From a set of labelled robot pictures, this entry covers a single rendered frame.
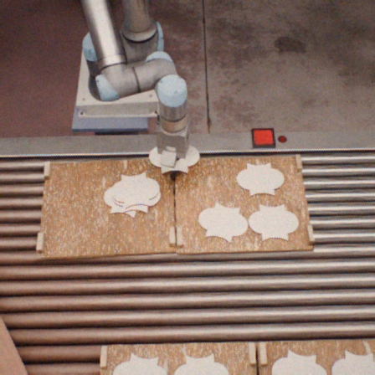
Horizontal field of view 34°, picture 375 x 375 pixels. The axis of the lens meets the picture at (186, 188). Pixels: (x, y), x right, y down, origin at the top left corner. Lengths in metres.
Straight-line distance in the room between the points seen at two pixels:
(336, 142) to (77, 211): 0.89
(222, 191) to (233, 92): 1.63
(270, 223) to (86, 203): 0.57
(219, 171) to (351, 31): 2.19
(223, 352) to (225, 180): 0.57
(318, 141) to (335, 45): 1.81
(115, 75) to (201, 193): 0.49
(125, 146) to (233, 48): 1.82
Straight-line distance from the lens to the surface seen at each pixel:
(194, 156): 1.86
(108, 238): 1.87
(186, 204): 1.92
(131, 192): 1.93
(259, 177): 1.98
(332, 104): 3.55
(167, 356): 1.70
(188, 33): 3.88
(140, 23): 2.02
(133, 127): 2.21
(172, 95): 1.61
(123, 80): 1.69
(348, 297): 1.85
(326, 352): 1.74
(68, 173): 2.03
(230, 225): 1.88
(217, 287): 1.81
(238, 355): 1.71
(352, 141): 2.17
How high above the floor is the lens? 2.54
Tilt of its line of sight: 55 degrees down
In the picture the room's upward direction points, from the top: straight up
